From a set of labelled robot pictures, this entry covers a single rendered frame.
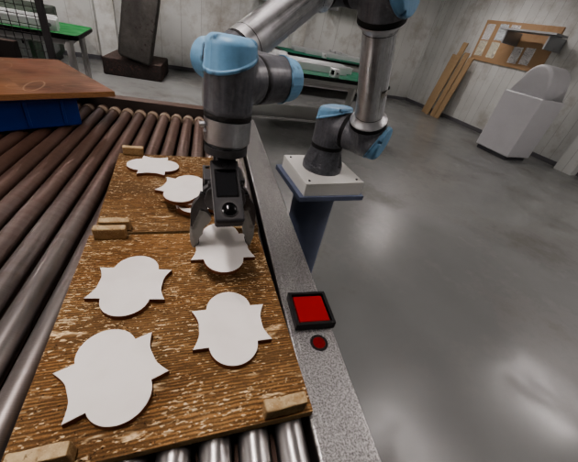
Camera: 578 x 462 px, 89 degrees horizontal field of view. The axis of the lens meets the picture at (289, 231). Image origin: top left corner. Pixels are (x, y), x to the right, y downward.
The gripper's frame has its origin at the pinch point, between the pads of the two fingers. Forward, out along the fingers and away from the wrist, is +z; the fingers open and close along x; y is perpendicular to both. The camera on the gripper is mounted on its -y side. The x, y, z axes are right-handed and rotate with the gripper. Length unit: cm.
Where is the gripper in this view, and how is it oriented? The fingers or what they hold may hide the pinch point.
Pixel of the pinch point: (222, 245)
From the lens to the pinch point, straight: 60.7
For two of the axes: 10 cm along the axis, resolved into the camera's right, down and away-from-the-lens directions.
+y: -2.8, -5.8, 7.7
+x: -9.5, 0.2, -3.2
